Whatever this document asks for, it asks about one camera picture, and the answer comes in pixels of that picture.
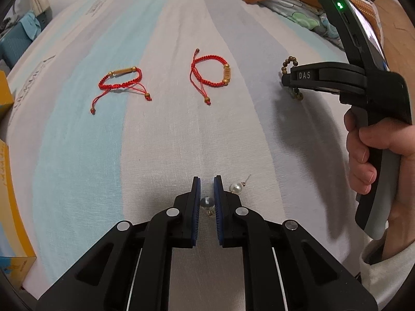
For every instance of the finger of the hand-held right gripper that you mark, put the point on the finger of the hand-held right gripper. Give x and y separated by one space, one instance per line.
324 77

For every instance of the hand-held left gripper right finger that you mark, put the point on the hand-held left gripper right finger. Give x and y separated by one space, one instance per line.
218 213

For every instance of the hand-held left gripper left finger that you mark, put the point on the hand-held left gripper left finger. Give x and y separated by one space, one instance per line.
195 213

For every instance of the blue and yellow cardboard box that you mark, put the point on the blue and yellow cardboard box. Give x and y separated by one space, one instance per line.
13 201

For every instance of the person's right forearm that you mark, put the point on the person's right forearm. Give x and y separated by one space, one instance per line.
403 207

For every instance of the person's right hand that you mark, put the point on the person's right hand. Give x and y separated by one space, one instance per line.
360 155

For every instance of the wooden headboard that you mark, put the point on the wooden headboard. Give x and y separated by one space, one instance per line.
398 39

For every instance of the floral quilt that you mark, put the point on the floral quilt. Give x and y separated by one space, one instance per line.
301 16

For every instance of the teal suitcase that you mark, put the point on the teal suitcase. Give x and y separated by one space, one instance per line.
16 39

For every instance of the tied cream curtain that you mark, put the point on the tied cream curtain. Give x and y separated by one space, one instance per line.
40 3

